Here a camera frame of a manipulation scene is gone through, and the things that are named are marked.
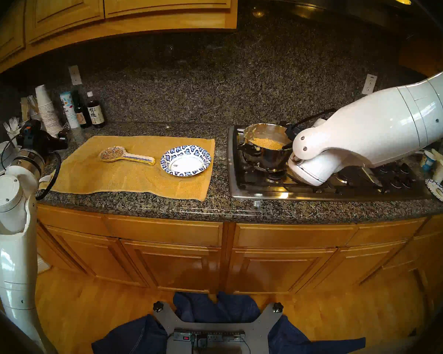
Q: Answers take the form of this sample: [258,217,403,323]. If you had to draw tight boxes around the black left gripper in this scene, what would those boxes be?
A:
[19,120,69,155]

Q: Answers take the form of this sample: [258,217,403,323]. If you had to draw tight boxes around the colourful ceramic spoon rest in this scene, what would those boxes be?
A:
[99,146,156,166]

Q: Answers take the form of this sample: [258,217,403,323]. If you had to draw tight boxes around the blue white patterned paper bowl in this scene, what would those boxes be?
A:
[160,145,212,177]

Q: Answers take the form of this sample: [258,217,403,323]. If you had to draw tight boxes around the stack of white paper cups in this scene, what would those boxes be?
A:
[35,85,63,136]

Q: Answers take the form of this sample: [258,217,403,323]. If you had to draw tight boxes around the white salt canister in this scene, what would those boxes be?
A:
[60,91,80,129]

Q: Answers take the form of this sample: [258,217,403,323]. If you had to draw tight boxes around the small dark glass bottle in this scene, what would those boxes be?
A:
[73,93,92,129]

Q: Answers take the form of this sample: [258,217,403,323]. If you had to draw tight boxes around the stainless steel pot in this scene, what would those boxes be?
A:
[237,123,299,172]

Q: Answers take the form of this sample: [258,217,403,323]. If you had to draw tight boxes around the soy sauce bottle white cap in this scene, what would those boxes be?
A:
[86,91,106,129]

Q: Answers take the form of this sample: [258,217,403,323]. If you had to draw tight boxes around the wooden stirrer bundle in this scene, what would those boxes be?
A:
[20,95,39,119]

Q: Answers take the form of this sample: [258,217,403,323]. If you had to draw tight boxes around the white plastic forks bundle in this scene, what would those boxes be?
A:
[3,117,23,136]

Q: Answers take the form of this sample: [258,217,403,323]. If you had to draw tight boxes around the stainless gas cooktop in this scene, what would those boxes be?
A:
[227,125,434,201]

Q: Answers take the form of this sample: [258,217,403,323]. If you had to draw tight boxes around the yellow cloth towel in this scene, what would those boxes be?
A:
[52,136,216,201]

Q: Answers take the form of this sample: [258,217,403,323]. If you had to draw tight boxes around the wooden base cabinets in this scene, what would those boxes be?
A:
[33,189,443,295]

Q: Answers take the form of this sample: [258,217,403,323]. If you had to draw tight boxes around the blue white paper cup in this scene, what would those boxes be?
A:
[421,150,436,172]

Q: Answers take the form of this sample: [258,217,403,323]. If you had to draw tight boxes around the wooden upper cabinet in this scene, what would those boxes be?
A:
[0,0,238,79]
[399,36,443,81]

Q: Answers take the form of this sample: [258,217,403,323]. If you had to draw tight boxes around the plain white paper cup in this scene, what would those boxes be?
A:
[432,149,443,184]

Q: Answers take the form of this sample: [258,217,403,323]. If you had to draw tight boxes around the patterned paper plate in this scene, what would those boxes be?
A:
[425,178,443,204]

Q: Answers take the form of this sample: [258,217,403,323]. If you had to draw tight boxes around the dark blue cloth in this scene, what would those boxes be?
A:
[92,291,366,354]

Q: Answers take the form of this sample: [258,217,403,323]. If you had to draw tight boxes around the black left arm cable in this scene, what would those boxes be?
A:
[35,150,62,201]

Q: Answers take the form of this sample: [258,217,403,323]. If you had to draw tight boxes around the white wall outlet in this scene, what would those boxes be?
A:
[68,65,83,86]
[362,74,378,96]

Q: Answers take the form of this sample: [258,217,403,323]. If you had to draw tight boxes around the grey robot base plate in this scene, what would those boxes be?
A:
[153,301,284,354]

